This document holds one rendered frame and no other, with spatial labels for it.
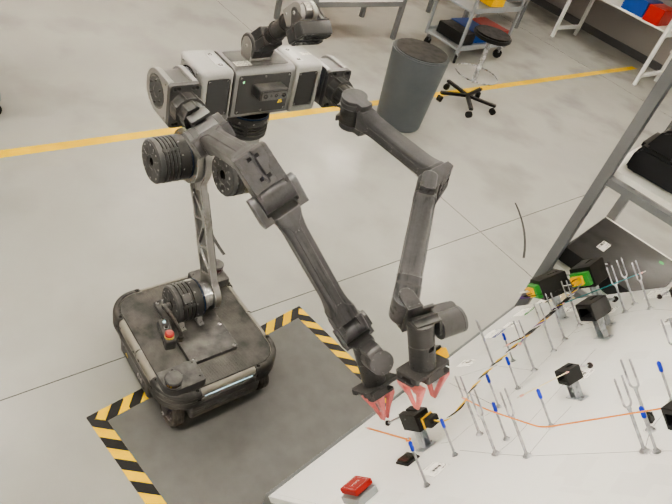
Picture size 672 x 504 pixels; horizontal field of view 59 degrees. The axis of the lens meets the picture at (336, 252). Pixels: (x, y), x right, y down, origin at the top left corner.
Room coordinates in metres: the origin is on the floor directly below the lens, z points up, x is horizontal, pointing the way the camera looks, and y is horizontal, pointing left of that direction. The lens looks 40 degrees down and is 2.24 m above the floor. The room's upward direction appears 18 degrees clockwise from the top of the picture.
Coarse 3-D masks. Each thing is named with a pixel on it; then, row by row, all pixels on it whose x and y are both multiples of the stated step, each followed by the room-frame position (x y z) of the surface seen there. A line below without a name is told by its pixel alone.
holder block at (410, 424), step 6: (408, 408) 0.88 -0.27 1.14; (414, 408) 0.87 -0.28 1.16; (420, 408) 0.87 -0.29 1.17; (426, 408) 0.86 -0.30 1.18; (402, 414) 0.85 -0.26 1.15; (408, 414) 0.85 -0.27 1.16; (414, 414) 0.84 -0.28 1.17; (420, 414) 0.85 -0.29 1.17; (402, 420) 0.85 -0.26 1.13; (408, 420) 0.84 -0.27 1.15; (414, 420) 0.83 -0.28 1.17; (408, 426) 0.84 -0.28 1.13; (414, 426) 0.83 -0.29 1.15
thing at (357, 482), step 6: (354, 480) 0.69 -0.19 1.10; (360, 480) 0.68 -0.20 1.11; (366, 480) 0.68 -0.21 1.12; (348, 486) 0.67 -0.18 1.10; (354, 486) 0.67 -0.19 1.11; (360, 486) 0.66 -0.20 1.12; (366, 486) 0.67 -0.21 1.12; (342, 492) 0.66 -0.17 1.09; (348, 492) 0.65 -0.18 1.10; (354, 492) 0.65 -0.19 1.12; (360, 492) 0.65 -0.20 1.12
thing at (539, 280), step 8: (552, 272) 1.53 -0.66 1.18; (560, 272) 1.50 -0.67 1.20; (536, 280) 1.49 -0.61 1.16; (544, 280) 1.48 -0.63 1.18; (552, 280) 1.48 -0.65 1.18; (560, 280) 1.49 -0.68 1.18; (568, 280) 1.50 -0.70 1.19; (544, 288) 1.46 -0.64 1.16; (552, 288) 1.47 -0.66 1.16; (560, 288) 1.48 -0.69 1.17; (544, 296) 1.45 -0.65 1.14; (560, 312) 1.45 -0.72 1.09
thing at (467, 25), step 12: (456, 0) 6.44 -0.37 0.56; (468, 0) 6.58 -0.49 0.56; (480, 0) 6.65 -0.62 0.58; (492, 0) 6.55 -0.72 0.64; (504, 0) 6.68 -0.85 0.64; (432, 12) 6.53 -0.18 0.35; (480, 12) 6.32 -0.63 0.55; (492, 12) 6.48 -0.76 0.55; (444, 24) 6.49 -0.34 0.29; (456, 24) 6.57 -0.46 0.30; (468, 24) 6.23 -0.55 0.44; (480, 24) 6.84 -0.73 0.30; (492, 24) 6.97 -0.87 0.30; (444, 36) 6.49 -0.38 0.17; (456, 36) 6.36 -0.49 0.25; (468, 36) 6.38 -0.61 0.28; (456, 48) 6.25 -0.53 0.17; (468, 48) 6.35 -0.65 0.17; (480, 48) 6.52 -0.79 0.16
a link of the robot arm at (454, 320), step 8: (408, 288) 0.96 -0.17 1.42; (400, 296) 0.93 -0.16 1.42; (408, 296) 0.93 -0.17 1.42; (416, 296) 0.94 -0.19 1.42; (408, 304) 0.91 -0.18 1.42; (416, 304) 0.92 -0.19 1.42; (432, 304) 0.94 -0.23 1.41; (440, 304) 0.95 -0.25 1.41; (448, 304) 0.96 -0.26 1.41; (408, 312) 0.90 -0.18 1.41; (416, 312) 0.92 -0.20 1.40; (424, 312) 0.93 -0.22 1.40; (440, 312) 0.93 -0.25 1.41; (448, 312) 0.93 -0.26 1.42; (456, 312) 0.93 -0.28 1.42; (464, 312) 0.94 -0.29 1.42; (448, 320) 0.91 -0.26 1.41; (456, 320) 0.91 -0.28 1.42; (464, 320) 0.92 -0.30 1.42; (400, 328) 0.92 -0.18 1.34; (448, 328) 0.90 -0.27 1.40; (456, 328) 0.91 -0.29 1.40; (464, 328) 0.92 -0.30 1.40; (440, 336) 0.90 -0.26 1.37; (448, 336) 0.89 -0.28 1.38
